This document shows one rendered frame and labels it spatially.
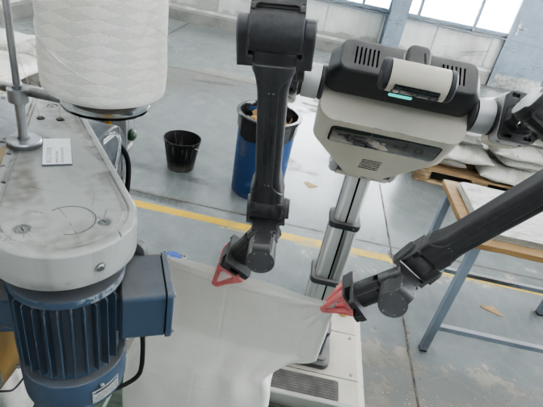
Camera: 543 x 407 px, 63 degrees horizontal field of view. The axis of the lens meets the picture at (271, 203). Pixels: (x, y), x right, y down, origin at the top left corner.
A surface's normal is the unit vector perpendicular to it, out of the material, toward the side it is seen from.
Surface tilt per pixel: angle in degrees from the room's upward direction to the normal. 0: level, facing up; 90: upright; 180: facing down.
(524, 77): 90
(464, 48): 90
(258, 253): 91
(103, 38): 87
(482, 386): 0
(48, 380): 0
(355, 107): 40
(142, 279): 1
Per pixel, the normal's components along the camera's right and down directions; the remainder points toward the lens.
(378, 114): 0.05, -0.32
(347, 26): -0.13, 0.51
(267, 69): -0.09, 0.77
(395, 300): -0.29, 0.29
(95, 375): 0.17, -0.84
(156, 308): 0.28, 0.55
